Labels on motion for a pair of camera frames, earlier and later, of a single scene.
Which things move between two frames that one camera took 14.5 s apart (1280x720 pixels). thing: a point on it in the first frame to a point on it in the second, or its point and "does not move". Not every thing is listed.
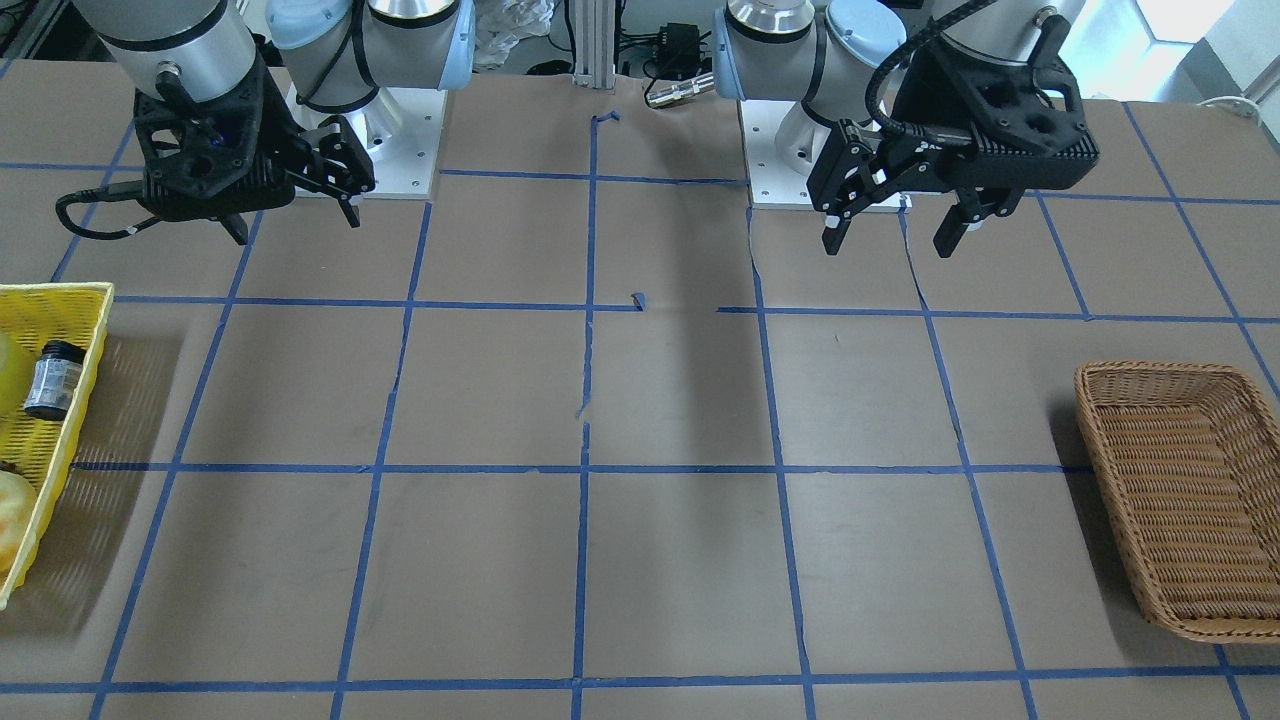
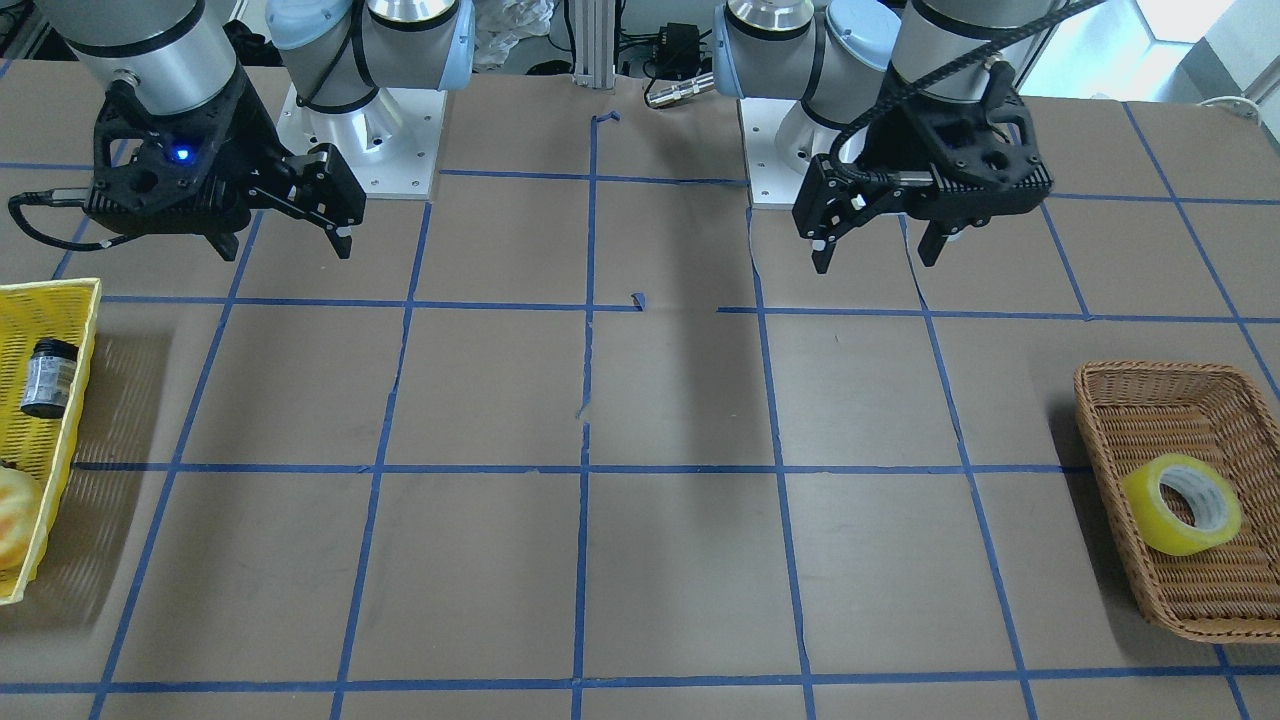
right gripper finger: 236,226 to 225,243
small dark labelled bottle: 54,380 does not move
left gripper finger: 971,205 to 931,243
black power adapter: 678,55 does not move
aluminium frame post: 594,44 does not move
